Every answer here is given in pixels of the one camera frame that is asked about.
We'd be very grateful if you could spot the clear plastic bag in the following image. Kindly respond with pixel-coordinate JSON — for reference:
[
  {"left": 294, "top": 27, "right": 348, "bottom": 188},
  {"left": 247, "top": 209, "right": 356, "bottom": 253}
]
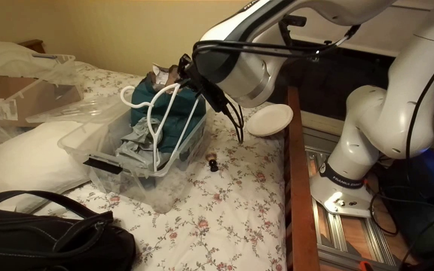
[{"left": 0, "top": 40, "right": 79, "bottom": 79}]

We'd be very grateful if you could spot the metal robot mounting platform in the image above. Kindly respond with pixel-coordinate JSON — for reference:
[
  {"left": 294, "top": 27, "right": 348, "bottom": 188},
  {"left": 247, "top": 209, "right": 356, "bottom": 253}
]
[{"left": 305, "top": 144, "right": 404, "bottom": 271}]

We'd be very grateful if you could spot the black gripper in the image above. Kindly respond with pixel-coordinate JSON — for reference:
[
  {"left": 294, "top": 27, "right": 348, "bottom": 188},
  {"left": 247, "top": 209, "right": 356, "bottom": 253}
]
[{"left": 177, "top": 51, "right": 229, "bottom": 114}]

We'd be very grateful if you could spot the white pillow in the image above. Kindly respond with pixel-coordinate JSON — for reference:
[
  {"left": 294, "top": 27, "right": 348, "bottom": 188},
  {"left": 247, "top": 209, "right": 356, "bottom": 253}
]
[{"left": 0, "top": 119, "right": 109, "bottom": 195}]

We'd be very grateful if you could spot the white oval object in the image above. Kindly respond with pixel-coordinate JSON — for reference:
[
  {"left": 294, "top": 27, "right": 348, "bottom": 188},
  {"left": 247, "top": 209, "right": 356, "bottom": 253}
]
[{"left": 246, "top": 102, "right": 296, "bottom": 138}]

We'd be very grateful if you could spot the white clothing hanger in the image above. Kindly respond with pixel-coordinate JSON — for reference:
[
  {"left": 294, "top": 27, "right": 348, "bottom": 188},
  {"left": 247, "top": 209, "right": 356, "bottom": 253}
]
[{"left": 119, "top": 81, "right": 205, "bottom": 174}]

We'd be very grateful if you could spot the black floor cable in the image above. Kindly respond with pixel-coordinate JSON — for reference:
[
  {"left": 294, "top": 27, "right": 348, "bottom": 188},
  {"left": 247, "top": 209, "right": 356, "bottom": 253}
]
[{"left": 368, "top": 191, "right": 401, "bottom": 238}]

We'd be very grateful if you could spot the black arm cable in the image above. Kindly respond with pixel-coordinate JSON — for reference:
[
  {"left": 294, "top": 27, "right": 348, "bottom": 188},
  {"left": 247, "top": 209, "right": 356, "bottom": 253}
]
[{"left": 192, "top": 21, "right": 365, "bottom": 144}]

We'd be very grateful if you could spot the small dark bottle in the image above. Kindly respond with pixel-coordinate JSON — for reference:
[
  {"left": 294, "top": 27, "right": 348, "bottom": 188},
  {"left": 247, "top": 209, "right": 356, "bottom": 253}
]
[{"left": 205, "top": 152, "right": 222, "bottom": 173}]

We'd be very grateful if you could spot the teal clothing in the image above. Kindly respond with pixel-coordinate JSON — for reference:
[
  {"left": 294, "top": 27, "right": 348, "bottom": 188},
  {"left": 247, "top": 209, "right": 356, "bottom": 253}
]
[{"left": 130, "top": 73, "right": 208, "bottom": 155}]

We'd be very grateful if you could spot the dark equipment box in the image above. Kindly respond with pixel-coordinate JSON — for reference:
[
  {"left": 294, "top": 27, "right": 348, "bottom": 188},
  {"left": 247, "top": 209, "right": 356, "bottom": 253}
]
[{"left": 377, "top": 147, "right": 434, "bottom": 268}]

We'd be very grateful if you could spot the floral bedsheet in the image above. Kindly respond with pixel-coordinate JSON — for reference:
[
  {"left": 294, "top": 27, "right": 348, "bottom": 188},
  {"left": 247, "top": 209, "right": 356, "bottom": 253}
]
[{"left": 0, "top": 58, "right": 290, "bottom": 271}]

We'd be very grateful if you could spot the crumpled brown white paper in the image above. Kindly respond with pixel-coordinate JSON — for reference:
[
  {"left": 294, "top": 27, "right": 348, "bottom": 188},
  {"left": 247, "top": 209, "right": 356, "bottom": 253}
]
[{"left": 144, "top": 64, "right": 186, "bottom": 96}]

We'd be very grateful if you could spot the grey-blue crumpled cloth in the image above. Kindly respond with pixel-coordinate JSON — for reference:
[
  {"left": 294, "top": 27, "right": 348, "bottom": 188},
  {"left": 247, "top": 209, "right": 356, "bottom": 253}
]
[{"left": 116, "top": 116, "right": 165, "bottom": 164}]

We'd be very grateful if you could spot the dark cabinet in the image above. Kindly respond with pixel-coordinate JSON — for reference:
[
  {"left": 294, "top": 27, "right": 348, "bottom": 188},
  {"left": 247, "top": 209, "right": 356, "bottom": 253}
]
[{"left": 272, "top": 46, "right": 400, "bottom": 122}]

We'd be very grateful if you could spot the clear plastic container box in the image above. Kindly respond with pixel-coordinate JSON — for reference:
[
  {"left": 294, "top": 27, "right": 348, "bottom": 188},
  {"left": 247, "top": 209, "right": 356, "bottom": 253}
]
[{"left": 56, "top": 91, "right": 214, "bottom": 215}]

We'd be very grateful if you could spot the black bag with straps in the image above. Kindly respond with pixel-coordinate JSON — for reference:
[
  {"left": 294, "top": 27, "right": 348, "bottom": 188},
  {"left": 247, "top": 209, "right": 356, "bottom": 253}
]
[{"left": 0, "top": 189, "right": 139, "bottom": 271}]

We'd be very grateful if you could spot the brown cardboard box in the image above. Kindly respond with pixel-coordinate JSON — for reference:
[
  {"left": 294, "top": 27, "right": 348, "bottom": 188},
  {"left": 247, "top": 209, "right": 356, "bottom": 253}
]
[{"left": 0, "top": 75, "right": 85, "bottom": 126}]

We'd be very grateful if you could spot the white furniture panel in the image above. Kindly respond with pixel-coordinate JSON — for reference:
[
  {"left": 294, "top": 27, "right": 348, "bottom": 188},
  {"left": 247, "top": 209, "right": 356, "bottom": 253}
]
[{"left": 276, "top": 6, "right": 430, "bottom": 58}]

